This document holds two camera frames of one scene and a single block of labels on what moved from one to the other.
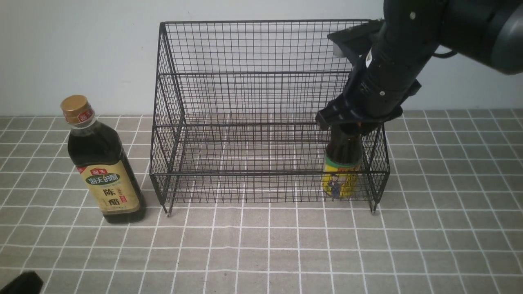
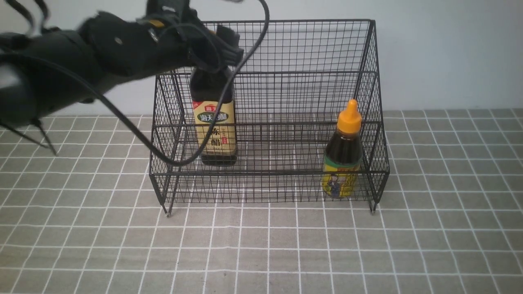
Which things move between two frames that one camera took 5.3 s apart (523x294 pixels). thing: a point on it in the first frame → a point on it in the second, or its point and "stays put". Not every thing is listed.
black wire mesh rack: x=235 y=105 stays put
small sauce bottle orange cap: x=343 y=160 stays put
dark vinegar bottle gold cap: x=102 y=163 → x=206 y=85
